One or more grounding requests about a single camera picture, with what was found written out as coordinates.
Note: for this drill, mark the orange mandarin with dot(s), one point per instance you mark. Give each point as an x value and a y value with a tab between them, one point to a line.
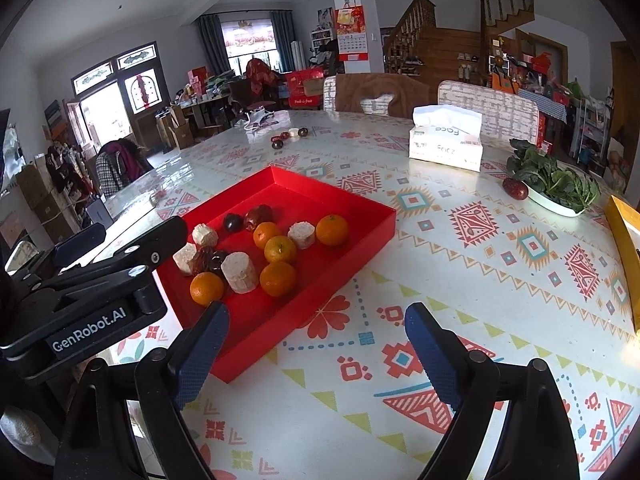
332	230
280	249
277	278
266	234
206	288

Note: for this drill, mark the glazed entrance door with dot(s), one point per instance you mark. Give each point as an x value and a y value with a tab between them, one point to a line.
115	105

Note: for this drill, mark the white tissue box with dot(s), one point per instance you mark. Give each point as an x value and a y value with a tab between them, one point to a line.
445	142

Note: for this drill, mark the white peeled sugarcane chunk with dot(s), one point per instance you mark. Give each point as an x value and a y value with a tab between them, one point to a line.
185	258
301	235
240	272
205	235

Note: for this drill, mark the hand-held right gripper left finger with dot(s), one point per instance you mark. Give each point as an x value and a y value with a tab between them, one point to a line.
200	355

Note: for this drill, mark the wooden chair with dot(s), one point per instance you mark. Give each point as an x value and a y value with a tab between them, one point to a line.
385	90

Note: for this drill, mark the grey-blue curtain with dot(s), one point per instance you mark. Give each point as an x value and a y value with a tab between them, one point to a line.
210	45
283	40

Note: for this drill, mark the dark purple plum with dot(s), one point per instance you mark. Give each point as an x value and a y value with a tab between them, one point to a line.
220	261
232	222

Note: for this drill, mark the red carton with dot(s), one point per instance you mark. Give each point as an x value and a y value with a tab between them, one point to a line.
305	87

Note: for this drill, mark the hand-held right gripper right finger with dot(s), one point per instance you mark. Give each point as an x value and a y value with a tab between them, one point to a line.
432	355

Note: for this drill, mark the blue checked tablecloth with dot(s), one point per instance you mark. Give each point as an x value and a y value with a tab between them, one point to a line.
545	102

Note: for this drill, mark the pile of spinach leaves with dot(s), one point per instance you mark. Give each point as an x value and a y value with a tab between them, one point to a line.
555	177

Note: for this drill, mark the metal shelf rack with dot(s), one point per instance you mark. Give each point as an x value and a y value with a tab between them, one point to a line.
590	130

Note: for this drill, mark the plaid jacket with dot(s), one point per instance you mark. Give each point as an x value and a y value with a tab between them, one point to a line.
112	170

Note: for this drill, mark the red tray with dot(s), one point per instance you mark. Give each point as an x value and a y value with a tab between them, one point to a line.
325	280

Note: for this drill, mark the person's left hand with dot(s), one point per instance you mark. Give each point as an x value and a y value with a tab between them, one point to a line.
22	432

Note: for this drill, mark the red wall calendar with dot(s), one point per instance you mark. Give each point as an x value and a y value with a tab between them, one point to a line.
351	30

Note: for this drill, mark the pale green oval plate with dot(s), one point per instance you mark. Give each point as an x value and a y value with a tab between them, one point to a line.
550	205

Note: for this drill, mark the wooden staircase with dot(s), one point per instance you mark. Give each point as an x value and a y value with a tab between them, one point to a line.
440	35

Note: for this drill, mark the small white device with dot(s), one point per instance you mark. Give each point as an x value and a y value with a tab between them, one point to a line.
260	119

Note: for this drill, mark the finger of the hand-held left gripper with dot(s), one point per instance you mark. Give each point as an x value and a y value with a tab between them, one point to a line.
80	242
145	245

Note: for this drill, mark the red jacket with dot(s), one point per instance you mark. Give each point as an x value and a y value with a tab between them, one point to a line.
260	72

